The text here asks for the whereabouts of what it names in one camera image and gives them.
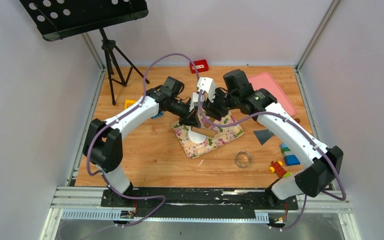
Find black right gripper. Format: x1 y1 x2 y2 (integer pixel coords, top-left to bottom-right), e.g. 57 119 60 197
202 86 240 120

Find wooden rolling pin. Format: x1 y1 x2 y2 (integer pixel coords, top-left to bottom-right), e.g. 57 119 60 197
190 126 218 138

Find white dough ball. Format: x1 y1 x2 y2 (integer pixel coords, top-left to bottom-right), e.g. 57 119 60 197
187 130 207 144

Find floral yellow tray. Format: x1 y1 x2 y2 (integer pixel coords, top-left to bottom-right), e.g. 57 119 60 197
172 121 244 159

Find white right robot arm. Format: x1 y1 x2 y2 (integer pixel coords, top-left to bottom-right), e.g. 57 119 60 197
196 69 346 209

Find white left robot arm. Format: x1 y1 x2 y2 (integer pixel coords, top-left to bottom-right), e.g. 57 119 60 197
83 77 201 207

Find white and blue toy block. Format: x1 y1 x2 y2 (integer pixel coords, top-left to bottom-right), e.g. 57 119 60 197
151 111 164 119

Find pink tray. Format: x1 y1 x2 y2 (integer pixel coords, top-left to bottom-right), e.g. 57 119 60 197
248 72 297 116

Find yellow triangular toy block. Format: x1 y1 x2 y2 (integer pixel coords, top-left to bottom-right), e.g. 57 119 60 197
124 99 139 111

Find red yellow toy block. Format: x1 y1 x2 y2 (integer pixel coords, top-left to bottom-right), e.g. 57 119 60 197
268 161 287 178

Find blue green stacked blocks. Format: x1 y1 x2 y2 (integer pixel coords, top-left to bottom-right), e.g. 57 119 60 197
279 143 301 166

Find small green toy block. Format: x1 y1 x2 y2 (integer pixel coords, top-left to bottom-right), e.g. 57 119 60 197
282 172 293 178

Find black music stand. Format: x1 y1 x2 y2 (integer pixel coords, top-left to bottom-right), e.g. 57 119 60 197
20 0 149 93

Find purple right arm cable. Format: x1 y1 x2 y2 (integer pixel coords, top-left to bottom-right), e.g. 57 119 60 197
196 89 348 232

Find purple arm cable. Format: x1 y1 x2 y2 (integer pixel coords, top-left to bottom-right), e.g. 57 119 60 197
56 52 203 240
196 89 348 232

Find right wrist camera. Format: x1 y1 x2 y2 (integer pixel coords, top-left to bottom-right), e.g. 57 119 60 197
196 77 217 103

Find metal scraper wooden handle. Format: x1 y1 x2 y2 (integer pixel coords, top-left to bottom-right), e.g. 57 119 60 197
253 118 302 146

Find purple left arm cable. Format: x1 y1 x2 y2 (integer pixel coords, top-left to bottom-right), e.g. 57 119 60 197
56 52 203 240

